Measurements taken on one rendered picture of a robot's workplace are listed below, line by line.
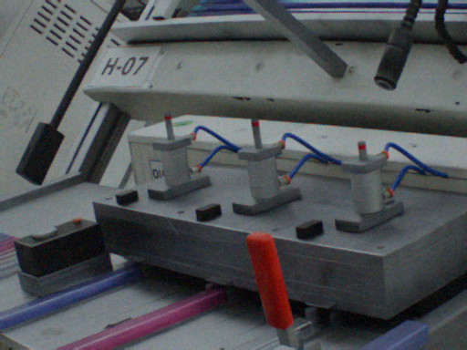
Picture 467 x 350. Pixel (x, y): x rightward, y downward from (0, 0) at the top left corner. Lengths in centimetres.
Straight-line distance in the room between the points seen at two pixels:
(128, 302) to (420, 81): 32
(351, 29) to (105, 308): 36
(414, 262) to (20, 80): 149
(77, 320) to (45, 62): 135
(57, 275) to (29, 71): 125
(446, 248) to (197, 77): 50
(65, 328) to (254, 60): 42
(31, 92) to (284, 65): 112
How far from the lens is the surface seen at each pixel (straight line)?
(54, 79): 215
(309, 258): 73
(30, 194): 124
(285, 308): 61
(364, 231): 73
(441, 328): 68
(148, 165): 109
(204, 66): 116
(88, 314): 83
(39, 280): 89
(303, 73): 104
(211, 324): 77
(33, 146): 80
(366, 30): 99
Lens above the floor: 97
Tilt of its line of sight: 15 degrees up
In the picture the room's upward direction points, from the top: 25 degrees clockwise
